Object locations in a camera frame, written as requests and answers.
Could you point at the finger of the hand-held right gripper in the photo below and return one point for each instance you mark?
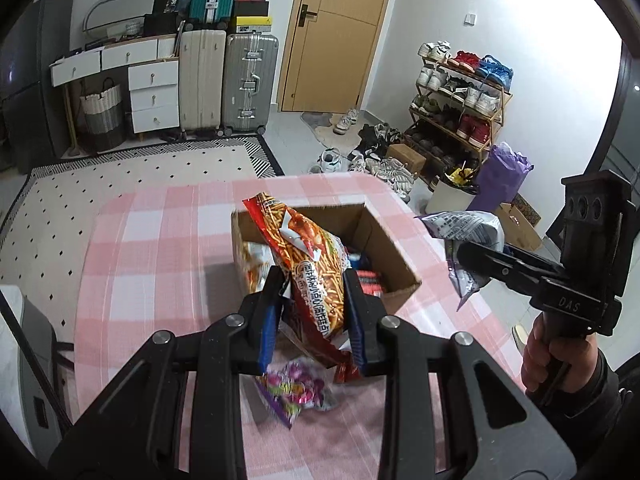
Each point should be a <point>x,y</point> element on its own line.
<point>522,284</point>
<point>500,259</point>

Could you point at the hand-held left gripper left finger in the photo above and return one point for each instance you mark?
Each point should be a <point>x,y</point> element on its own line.
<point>267,332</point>

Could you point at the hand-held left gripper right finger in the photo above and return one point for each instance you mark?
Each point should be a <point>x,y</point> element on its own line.
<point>356,332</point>

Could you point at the silver purple snack packet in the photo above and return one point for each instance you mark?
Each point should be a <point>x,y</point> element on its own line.
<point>465,230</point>

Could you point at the purple candy packet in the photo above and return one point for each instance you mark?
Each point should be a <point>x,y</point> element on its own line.
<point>295,390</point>

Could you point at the blue snack packet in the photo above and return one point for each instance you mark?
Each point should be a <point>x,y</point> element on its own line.
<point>357,260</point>

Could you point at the orange red snack bag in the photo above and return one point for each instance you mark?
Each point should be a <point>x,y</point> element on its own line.
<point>310,270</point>

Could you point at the brown cardboard box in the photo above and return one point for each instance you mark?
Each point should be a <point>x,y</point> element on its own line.
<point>380,240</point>

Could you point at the person's right forearm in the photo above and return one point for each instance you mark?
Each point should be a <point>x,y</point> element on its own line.
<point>595,402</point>

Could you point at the person's right hand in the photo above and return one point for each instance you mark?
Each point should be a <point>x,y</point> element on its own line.
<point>555,365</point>

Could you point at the printed cardboard carton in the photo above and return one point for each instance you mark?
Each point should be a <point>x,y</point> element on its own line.
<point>520,230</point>

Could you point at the red striped snack packet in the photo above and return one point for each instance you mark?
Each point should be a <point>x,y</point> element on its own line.
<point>372,281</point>

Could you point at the cream plastic object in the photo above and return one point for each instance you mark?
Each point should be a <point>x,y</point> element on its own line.
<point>521,340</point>

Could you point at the patterned doormat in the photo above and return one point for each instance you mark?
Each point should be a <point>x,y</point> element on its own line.
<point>530,207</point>

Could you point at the orange white snack packet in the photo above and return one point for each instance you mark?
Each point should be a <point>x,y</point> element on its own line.
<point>252,265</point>

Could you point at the purple bag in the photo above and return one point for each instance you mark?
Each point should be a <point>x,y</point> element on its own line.
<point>502,180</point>

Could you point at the cream trash bin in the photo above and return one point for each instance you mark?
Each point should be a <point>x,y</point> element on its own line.
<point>445,197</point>

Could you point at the pink checked tablecloth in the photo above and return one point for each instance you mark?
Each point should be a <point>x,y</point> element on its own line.
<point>160,270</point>

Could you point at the wooden shoe rack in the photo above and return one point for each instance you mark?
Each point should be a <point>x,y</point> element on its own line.
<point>500,125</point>

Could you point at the small brown carton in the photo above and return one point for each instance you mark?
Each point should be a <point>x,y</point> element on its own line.
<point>405,159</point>

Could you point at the pile of loose shoes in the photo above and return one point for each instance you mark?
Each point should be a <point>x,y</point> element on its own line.
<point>380,160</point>

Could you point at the rows of assorted sneakers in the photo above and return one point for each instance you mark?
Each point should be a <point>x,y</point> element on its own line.
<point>470,95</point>

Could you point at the beige floor mat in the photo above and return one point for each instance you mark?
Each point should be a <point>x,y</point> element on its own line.
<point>325,135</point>

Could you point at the grey floor mat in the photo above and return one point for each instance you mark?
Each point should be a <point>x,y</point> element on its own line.
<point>312,120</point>

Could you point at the dotted cream rug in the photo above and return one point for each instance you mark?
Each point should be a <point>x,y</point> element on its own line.
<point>100,185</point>

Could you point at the silver suitcase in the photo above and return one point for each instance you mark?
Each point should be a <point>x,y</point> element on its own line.
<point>250,80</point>

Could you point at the beige suitcase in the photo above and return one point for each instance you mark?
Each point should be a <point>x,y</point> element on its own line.
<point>202,80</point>

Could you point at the white drawer chest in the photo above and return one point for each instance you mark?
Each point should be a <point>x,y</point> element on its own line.
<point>152,97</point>

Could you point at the wooden door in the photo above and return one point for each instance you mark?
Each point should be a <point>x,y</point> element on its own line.
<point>335,50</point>

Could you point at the woven laundry basket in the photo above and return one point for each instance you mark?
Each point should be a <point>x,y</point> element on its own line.
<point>102,120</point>

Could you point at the white desk with drawers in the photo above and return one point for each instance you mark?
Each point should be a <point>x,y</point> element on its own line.
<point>85,67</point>

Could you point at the plain black shoe box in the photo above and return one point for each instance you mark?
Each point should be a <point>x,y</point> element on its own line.
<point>251,9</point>

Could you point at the dark grey fridge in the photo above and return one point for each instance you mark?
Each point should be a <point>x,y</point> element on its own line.
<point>35,85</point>

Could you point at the black carton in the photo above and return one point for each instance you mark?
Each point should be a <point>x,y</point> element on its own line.
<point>170,2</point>

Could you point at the white light switch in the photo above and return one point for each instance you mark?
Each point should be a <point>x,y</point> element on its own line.
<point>469,18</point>

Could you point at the arched metal frame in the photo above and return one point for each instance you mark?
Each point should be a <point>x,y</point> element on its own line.
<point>117,2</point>

